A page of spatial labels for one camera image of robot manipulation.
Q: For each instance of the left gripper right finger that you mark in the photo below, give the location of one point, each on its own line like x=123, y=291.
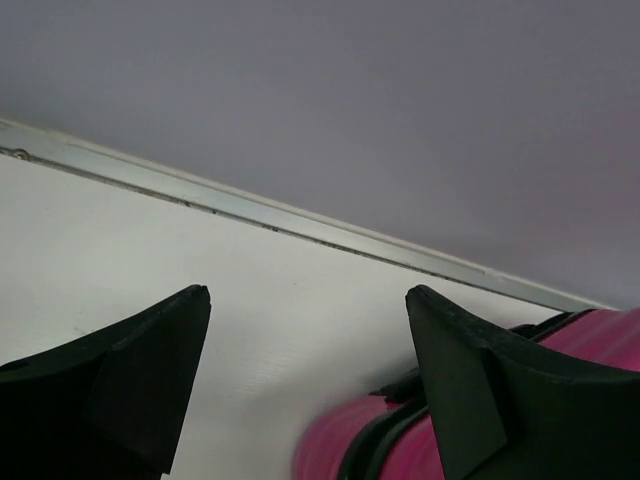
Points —
x=506, y=407

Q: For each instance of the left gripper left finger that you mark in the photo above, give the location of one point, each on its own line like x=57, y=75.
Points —
x=110, y=404

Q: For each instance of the pink and teal suitcase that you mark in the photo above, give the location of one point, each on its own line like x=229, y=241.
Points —
x=387, y=434

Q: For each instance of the metal table edge rail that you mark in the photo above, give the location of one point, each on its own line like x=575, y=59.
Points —
x=75, y=157

